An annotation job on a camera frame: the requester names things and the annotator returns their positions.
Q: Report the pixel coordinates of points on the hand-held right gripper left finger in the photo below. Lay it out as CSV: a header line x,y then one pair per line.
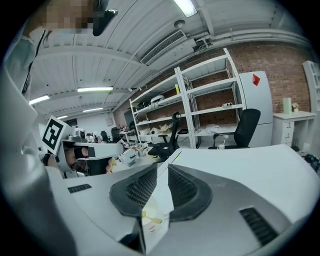
x,y
95,205

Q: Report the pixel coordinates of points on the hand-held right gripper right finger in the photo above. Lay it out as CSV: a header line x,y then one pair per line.
x,y
225,200

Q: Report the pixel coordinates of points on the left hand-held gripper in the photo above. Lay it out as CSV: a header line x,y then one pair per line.
x,y
53,135

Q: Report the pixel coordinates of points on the cream white cup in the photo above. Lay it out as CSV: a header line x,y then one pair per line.
x,y
151,207

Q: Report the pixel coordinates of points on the person's left forearm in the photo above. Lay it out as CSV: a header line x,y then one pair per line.
x,y
53,166

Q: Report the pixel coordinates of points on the person's left hand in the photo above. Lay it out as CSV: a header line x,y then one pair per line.
x,y
70,160

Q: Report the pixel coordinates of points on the long ceiling light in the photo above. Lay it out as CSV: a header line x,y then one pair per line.
x,y
92,110
62,117
186,7
95,89
38,100

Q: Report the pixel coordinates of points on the black wristband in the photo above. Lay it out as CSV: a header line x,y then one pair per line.
x,y
46,158

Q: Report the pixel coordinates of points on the yellow tape strip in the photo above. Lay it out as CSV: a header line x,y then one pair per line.
x,y
177,159

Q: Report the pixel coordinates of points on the black headrest office chair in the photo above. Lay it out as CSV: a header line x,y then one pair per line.
x,y
175,135

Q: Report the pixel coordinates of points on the white round device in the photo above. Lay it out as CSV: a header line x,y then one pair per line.
x,y
157,98

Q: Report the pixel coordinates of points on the crumpled plastic sheet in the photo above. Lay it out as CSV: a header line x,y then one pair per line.
x,y
212,128

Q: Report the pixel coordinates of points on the black mesh office chair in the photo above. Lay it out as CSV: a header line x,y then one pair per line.
x,y
247,125

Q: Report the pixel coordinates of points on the white metal shelf unit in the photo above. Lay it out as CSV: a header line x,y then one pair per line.
x,y
162,85
207,67

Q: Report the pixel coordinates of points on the yellow bottle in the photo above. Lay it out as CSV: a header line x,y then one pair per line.
x,y
177,89

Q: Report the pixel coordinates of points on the white paper rolls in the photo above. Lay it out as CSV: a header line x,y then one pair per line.
x,y
228,105

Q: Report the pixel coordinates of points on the white refrigerator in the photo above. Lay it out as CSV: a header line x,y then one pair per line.
x,y
260,100

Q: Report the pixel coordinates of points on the white drawer cabinet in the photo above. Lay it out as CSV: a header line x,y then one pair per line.
x,y
300,125

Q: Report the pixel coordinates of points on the pale green cylinder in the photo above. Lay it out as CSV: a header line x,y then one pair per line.
x,y
287,106

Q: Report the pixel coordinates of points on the small potted plant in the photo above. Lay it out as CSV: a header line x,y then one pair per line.
x,y
295,108

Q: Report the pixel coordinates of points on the ceiling air conditioner vent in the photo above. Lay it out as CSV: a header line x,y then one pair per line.
x,y
165,46

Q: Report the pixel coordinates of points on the red triangular sticker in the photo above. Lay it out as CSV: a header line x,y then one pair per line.
x,y
256,80

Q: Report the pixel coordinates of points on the person's head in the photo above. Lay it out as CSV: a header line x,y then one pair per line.
x,y
67,17

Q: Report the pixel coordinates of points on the round ceiling fixture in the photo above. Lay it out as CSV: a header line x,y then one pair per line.
x,y
179,23

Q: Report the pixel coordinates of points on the white cubby shelf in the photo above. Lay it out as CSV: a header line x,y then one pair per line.
x,y
306,75

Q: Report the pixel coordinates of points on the black head-worn camera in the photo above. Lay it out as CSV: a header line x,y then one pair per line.
x,y
102,22

